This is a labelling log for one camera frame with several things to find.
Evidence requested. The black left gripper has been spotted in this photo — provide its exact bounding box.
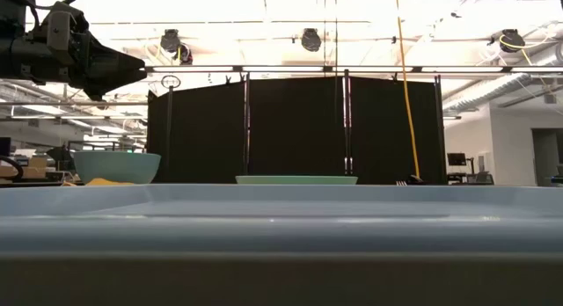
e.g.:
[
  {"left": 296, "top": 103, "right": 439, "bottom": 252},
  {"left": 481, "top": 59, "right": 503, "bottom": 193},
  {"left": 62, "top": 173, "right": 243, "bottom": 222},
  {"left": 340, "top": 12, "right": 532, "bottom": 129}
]
[{"left": 0, "top": 1, "right": 149, "bottom": 101}]

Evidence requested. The teal bowl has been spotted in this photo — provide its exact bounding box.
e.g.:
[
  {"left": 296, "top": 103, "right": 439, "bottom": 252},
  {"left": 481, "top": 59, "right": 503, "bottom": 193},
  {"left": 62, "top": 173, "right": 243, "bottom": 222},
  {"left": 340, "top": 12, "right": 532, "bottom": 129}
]
[{"left": 71, "top": 150, "right": 162, "bottom": 186}]

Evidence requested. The yellow cloth napkin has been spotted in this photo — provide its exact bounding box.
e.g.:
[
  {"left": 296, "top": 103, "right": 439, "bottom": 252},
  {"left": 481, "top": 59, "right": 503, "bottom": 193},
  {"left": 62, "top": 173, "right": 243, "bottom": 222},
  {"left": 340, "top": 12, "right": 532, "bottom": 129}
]
[{"left": 61, "top": 178, "right": 135, "bottom": 187}]

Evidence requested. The teal plate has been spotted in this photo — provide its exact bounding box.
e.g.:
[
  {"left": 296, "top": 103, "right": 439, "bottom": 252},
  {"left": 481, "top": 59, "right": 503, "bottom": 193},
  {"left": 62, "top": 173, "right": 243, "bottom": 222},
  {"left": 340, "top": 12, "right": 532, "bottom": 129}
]
[{"left": 235, "top": 175, "right": 359, "bottom": 186}]

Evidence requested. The LED light bar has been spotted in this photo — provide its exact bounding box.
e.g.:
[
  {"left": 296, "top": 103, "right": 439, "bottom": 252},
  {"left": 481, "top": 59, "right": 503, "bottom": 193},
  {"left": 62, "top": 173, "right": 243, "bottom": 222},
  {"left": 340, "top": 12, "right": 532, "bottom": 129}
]
[{"left": 144, "top": 64, "right": 563, "bottom": 75}]

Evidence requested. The black partition screen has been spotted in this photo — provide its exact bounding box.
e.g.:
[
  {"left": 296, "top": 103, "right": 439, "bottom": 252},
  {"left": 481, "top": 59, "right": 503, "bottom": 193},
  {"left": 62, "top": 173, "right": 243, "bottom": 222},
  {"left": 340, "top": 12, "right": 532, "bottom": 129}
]
[{"left": 146, "top": 76, "right": 448, "bottom": 186}]

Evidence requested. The black stand with ring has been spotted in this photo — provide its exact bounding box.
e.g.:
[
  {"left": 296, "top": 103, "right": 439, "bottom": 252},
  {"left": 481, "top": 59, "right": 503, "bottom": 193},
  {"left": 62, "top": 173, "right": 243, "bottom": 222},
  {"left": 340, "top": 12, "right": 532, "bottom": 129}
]
[{"left": 160, "top": 74, "right": 182, "bottom": 179}]

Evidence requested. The yellow hanging cable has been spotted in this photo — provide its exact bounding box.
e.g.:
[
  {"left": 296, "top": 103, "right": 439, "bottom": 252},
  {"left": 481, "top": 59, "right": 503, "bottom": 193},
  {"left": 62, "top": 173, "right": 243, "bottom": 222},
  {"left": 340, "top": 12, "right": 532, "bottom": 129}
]
[{"left": 394, "top": 0, "right": 422, "bottom": 179}]

